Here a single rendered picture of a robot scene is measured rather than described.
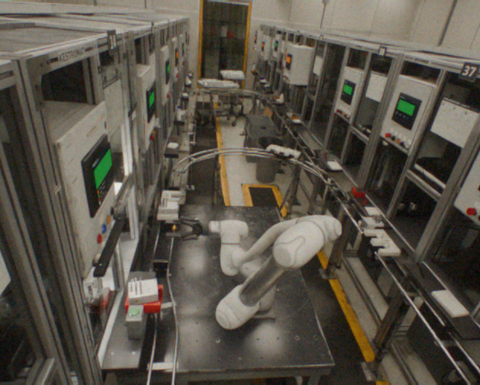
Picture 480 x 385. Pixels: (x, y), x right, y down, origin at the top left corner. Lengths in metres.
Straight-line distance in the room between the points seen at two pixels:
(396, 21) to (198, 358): 10.38
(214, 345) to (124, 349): 0.48
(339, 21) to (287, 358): 9.46
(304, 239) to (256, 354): 0.78
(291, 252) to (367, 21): 9.80
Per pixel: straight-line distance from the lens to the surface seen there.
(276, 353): 1.80
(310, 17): 10.09
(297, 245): 1.17
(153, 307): 1.59
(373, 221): 2.54
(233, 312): 1.63
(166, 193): 2.56
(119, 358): 1.50
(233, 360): 1.74
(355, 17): 10.52
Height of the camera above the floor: 2.14
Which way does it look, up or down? 30 degrees down
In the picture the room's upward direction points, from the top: 6 degrees clockwise
